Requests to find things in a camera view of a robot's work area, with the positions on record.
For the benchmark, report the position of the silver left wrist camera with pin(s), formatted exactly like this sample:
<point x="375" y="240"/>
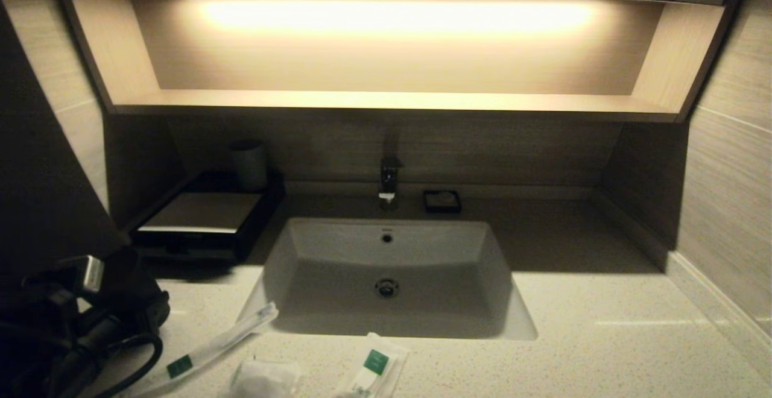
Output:
<point x="90" y="274"/>

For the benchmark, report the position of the metal sink drain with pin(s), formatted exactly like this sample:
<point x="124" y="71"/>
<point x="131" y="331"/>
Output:
<point x="386" y="287"/>

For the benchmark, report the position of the light grey tumbler cup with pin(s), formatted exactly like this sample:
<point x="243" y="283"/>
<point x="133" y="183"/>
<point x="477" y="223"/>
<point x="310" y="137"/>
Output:
<point x="250" y="166"/>

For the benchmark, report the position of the crumpled white shower cap packet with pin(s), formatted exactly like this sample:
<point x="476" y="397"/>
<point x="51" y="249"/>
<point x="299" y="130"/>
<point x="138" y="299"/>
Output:
<point x="265" y="380"/>

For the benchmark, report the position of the white comb packet green label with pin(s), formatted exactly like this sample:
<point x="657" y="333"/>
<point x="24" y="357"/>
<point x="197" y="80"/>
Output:
<point x="374" y="365"/>

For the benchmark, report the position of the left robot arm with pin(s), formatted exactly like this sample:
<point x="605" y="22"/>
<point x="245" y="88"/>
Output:
<point x="30" y="362"/>

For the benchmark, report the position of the warm shelf light strip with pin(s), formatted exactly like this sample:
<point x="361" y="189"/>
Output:
<point x="392" y="17"/>

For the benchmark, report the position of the black amenity tray box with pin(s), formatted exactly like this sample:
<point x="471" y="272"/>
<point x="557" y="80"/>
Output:
<point x="205" y="217"/>

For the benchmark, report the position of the long white toothbrush packet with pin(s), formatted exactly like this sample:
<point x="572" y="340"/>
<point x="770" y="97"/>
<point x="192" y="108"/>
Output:
<point x="211" y="347"/>

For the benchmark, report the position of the wooden wall shelf niche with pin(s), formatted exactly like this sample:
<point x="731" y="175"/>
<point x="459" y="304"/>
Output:
<point x="392" y="66"/>

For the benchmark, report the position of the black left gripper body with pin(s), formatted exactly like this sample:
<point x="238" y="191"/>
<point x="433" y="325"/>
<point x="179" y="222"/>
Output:
<point x="54" y="307"/>

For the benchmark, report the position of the chrome faucet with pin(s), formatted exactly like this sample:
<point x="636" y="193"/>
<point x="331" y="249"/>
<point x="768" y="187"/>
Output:
<point x="389" y="181"/>

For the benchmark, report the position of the white ceramic sink basin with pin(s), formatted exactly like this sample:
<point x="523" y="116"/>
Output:
<point x="392" y="259"/>

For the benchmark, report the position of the black soap dish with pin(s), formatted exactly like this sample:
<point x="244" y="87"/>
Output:
<point x="442" y="206"/>

